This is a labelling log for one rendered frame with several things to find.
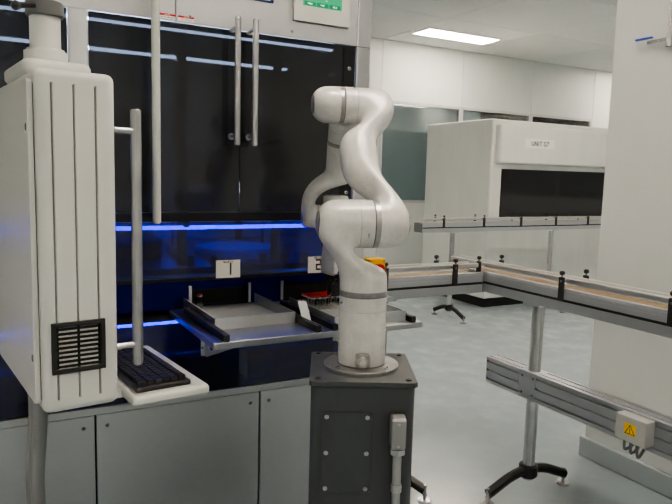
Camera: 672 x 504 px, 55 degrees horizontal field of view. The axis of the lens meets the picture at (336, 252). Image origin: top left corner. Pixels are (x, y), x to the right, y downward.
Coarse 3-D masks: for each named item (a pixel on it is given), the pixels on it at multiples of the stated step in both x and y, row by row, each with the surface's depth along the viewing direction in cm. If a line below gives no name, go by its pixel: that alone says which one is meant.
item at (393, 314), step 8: (296, 304) 220; (312, 312) 209; (320, 312) 204; (328, 312) 217; (336, 312) 218; (392, 312) 206; (400, 312) 207; (336, 320) 196; (392, 320) 206; (400, 320) 207
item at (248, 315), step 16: (192, 304) 209; (224, 304) 226; (240, 304) 227; (256, 304) 228; (272, 304) 217; (208, 320) 195; (224, 320) 191; (240, 320) 193; (256, 320) 196; (272, 320) 198; (288, 320) 201
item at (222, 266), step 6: (216, 264) 215; (222, 264) 216; (228, 264) 217; (234, 264) 218; (216, 270) 215; (222, 270) 216; (228, 270) 217; (234, 270) 218; (216, 276) 215; (222, 276) 216; (228, 276) 217; (234, 276) 218
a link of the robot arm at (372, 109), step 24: (360, 96) 175; (384, 96) 176; (360, 120) 177; (384, 120) 175; (360, 144) 167; (360, 168) 163; (360, 192) 167; (384, 192) 160; (384, 216) 155; (408, 216) 158; (384, 240) 157
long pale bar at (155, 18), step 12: (156, 0) 189; (156, 12) 189; (156, 24) 190; (156, 36) 190; (156, 48) 190; (156, 60) 191; (156, 72) 191; (156, 84) 192; (156, 96) 192; (156, 108) 192; (156, 120) 193; (156, 132) 193; (156, 144) 194; (156, 156) 194; (156, 168) 195; (156, 180) 195; (156, 192) 195; (156, 204) 196; (156, 216) 196
